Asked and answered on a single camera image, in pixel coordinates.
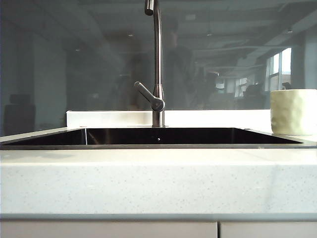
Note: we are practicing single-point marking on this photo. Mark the cream dimpled ceramic mug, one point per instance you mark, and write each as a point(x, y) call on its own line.
point(292, 112)

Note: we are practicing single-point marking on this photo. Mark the dark stainless steel sink basin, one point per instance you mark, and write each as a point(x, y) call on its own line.
point(173, 136)

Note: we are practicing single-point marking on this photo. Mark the stainless steel faucet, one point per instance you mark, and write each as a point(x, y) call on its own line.
point(157, 49)

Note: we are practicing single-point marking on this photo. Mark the wide white cabinet door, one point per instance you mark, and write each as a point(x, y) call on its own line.
point(109, 230)

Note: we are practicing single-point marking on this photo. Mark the narrow white cabinet door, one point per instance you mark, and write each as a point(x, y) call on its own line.
point(268, 230)

